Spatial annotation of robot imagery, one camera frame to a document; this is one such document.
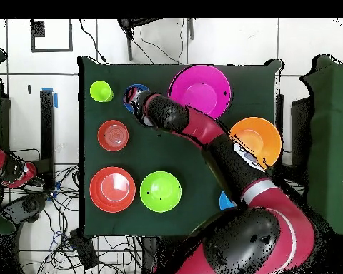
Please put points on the small dark blue bowl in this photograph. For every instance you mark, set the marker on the small dark blue bowl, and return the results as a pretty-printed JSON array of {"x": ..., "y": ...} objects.
[{"x": 144, "y": 87}]

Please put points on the lime green plastic cup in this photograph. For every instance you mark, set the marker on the lime green plastic cup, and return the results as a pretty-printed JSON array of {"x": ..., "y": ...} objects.
[{"x": 98, "y": 90}]

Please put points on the large pink plastic bowl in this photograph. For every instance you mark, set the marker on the large pink plastic bowl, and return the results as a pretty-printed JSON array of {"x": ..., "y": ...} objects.
[{"x": 201, "y": 91}]

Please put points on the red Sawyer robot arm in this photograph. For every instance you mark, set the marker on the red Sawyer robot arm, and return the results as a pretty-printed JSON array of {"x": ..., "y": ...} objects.
[{"x": 245, "y": 228}]

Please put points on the small red-orange plastic bowl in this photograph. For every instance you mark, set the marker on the small red-orange plastic bowl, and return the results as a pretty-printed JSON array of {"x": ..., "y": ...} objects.
[{"x": 113, "y": 135}]

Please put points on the blue tape strip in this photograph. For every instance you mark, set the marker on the blue tape strip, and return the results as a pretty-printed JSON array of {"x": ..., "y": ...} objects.
[{"x": 55, "y": 100}]

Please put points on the wide red-orange plastic bowl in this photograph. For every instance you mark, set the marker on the wide red-orange plastic bowl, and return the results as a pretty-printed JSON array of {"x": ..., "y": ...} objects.
[{"x": 112, "y": 189}]

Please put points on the long black bar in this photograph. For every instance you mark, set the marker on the long black bar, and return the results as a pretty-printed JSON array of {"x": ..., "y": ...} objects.
[{"x": 47, "y": 142}]

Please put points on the small black floor marker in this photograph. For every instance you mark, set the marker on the small black floor marker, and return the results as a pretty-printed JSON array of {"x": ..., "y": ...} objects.
[{"x": 29, "y": 89}]

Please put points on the lime green plastic bowl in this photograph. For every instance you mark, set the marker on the lime green plastic bowl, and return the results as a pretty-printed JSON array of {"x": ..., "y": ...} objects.
[{"x": 160, "y": 197}]

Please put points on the large orange plastic bowl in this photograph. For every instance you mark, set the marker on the large orange plastic bowl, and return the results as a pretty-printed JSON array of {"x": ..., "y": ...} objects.
[{"x": 260, "y": 137}]

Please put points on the light blue plastic bowl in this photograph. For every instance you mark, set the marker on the light blue plastic bowl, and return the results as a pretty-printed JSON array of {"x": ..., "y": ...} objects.
[{"x": 225, "y": 202}]

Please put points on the black round floor stand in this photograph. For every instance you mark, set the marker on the black round floor stand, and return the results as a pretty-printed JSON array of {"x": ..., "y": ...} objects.
[{"x": 25, "y": 205}]

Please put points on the black power brick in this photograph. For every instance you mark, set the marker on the black power brick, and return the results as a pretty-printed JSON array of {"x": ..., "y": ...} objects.
[{"x": 84, "y": 251}]

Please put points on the black camera tripod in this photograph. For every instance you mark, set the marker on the black camera tripod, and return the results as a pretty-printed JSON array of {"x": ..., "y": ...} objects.
[{"x": 130, "y": 48}]

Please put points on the black square floor frame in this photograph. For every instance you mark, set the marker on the black square floor frame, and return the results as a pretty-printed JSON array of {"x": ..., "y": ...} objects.
[{"x": 37, "y": 28}]

